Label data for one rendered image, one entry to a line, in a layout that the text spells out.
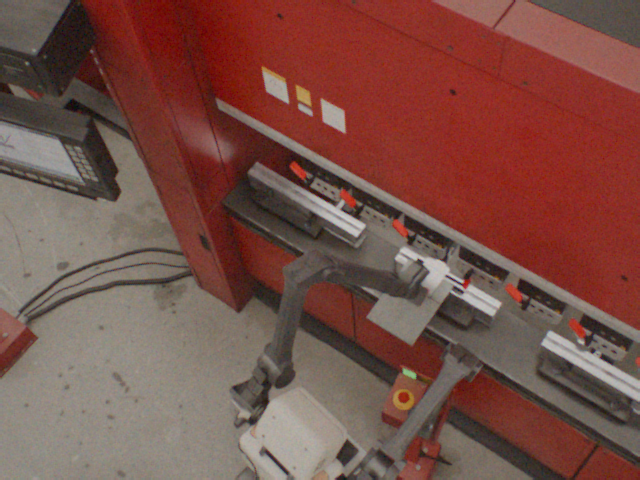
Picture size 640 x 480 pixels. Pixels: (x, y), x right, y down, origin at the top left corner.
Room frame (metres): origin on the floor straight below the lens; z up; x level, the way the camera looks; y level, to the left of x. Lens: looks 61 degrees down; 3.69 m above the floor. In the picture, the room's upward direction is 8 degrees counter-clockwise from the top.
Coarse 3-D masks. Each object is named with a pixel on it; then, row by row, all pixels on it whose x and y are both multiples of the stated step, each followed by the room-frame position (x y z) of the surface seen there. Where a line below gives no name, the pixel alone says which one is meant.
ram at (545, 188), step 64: (192, 0) 1.84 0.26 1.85; (256, 0) 1.67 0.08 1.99; (320, 0) 1.52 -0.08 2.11; (256, 64) 1.70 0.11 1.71; (320, 64) 1.53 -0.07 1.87; (384, 64) 1.39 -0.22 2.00; (448, 64) 1.28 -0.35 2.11; (256, 128) 1.74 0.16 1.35; (320, 128) 1.55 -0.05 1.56; (384, 128) 1.39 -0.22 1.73; (448, 128) 1.26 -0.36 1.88; (512, 128) 1.15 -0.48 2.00; (576, 128) 1.06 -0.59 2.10; (448, 192) 1.25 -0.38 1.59; (512, 192) 1.13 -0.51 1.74; (576, 192) 1.03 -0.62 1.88; (512, 256) 1.10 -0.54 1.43; (576, 256) 0.99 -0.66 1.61
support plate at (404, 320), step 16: (400, 272) 1.31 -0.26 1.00; (448, 288) 1.22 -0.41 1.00; (384, 304) 1.20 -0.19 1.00; (400, 304) 1.19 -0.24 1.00; (432, 304) 1.17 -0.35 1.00; (384, 320) 1.14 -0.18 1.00; (400, 320) 1.13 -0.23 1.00; (416, 320) 1.12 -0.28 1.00; (400, 336) 1.08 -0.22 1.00; (416, 336) 1.07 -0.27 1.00
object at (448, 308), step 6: (444, 300) 1.22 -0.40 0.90; (444, 306) 1.20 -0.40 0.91; (450, 306) 1.20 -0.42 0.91; (456, 306) 1.20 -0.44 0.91; (438, 312) 1.19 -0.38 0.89; (444, 312) 1.18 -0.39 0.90; (450, 312) 1.18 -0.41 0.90; (468, 312) 1.17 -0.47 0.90; (450, 318) 1.16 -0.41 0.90; (456, 318) 1.15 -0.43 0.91; (462, 318) 1.15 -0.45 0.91; (468, 318) 1.15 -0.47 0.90; (462, 324) 1.13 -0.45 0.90; (468, 324) 1.13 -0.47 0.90
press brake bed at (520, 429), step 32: (256, 256) 1.70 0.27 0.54; (288, 256) 1.57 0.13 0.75; (256, 288) 1.79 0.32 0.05; (320, 288) 1.47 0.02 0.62; (352, 288) 1.36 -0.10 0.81; (320, 320) 1.55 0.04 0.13; (352, 320) 1.37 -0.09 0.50; (352, 352) 1.41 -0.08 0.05; (384, 352) 1.27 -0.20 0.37; (416, 352) 1.17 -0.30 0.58; (480, 384) 0.99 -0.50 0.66; (448, 416) 1.07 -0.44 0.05; (480, 416) 0.97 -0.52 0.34; (512, 416) 0.90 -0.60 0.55; (544, 416) 0.83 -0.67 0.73; (512, 448) 0.91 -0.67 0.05; (544, 448) 0.80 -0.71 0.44; (576, 448) 0.74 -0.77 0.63; (608, 448) 0.69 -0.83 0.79
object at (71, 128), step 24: (0, 96) 1.82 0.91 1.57; (0, 120) 1.72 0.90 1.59; (24, 120) 1.70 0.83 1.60; (48, 120) 1.68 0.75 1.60; (72, 120) 1.70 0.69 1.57; (72, 144) 1.61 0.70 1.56; (96, 144) 1.63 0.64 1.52; (0, 168) 1.78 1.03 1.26; (24, 168) 1.73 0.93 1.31; (96, 168) 1.60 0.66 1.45; (96, 192) 1.62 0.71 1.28; (120, 192) 1.63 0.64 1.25
